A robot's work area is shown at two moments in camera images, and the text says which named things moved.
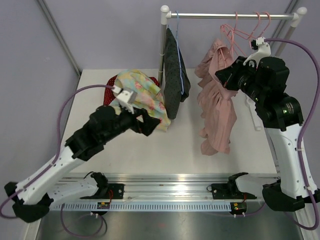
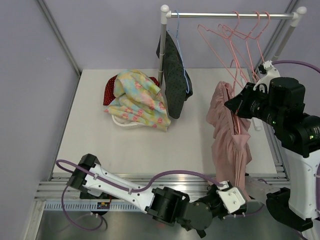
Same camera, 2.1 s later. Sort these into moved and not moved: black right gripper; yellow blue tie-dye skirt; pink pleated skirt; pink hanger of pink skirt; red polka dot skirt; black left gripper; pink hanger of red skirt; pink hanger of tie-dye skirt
Moved: pink hanger of tie-dye skirt; pink hanger of red skirt; pink hanger of pink skirt; pink pleated skirt; black left gripper; black right gripper
Not moved: red polka dot skirt; yellow blue tie-dye skirt
